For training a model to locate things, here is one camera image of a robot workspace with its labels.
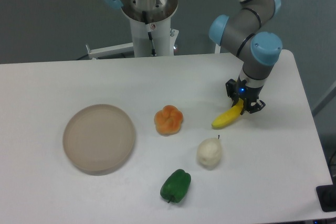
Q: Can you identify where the yellow banana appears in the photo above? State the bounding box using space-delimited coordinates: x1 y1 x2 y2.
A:
212 99 244 129

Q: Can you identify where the white left support bracket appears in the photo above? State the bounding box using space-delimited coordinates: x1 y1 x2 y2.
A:
86 42 133 59

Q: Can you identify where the white support bracket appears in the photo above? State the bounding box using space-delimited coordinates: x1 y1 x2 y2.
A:
86 42 133 59
214 44 221 54

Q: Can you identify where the white right support bracket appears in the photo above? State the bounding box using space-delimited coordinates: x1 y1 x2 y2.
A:
214 44 221 54

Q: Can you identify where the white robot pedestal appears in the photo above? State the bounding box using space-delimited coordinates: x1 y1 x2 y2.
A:
122 0 179 58

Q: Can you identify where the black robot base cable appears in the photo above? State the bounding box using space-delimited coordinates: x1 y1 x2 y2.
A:
142 10 158 57

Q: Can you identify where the white pear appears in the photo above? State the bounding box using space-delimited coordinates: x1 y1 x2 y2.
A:
196 135 223 169

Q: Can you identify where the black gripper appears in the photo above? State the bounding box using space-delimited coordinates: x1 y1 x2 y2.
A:
225 76 266 115

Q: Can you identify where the green bell pepper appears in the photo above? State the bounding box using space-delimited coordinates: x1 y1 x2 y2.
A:
160 169 191 203

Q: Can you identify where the beige round plate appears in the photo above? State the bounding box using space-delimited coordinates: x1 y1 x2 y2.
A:
62 104 136 176

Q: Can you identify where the orange bread roll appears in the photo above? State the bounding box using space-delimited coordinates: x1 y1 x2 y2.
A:
154 105 184 135

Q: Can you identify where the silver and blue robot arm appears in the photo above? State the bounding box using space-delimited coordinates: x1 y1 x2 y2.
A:
104 0 282 113

